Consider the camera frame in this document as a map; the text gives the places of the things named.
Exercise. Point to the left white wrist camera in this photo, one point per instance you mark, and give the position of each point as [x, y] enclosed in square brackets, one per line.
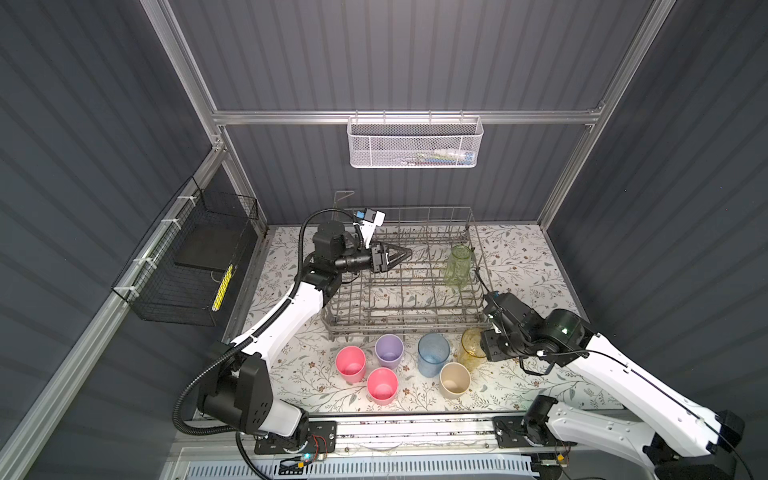
[368, 220]

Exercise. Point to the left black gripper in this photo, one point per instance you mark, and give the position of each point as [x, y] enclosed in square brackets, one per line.
[377, 259]

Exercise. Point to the grey wire dish rack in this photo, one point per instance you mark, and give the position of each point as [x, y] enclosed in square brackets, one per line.
[413, 298]

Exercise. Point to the pink plastic cup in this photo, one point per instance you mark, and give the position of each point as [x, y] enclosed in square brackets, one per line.
[351, 364]
[382, 386]

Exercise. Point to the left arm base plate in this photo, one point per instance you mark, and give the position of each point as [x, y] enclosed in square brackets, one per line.
[312, 436]

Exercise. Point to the yellow glass cup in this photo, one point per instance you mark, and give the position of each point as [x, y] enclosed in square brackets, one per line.
[470, 354]

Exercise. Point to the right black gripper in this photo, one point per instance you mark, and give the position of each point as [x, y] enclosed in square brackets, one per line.
[497, 327]

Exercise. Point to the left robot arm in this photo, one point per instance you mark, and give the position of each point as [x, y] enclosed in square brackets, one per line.
[234, 393]

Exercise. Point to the black wire wall basket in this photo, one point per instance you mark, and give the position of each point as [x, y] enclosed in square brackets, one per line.
[157, 290]

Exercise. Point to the blue translucent cup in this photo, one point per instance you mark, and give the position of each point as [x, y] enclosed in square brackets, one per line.
[433, 353]

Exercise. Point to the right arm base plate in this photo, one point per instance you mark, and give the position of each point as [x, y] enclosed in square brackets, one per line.
[511, 432]

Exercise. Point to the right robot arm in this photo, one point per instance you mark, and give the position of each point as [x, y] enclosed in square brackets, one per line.
[671, 436]

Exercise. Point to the pink plastic cup front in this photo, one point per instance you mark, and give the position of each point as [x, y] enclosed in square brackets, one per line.
[382, 386]

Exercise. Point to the black pad in basket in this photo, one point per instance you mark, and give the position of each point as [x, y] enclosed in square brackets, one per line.
[208, 248]

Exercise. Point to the purple plastic cup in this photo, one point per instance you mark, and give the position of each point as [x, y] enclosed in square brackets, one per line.
[389, 350]

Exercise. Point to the white mesh wall basket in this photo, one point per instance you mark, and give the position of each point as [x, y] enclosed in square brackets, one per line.
[376, 142]

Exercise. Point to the floral table mat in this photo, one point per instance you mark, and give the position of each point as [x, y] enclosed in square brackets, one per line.
[520, 261]

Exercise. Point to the beige plastic cup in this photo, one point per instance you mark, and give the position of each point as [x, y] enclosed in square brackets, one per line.
[454, 380]

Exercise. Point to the tubes in white basket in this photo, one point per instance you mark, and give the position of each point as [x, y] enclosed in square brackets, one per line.
[440, 158]

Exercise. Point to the green glass cup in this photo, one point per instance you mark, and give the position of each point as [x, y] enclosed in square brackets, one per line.
[457, 271]

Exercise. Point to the pink plastic cup rear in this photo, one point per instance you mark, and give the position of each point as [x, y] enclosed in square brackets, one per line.
[351, 364]

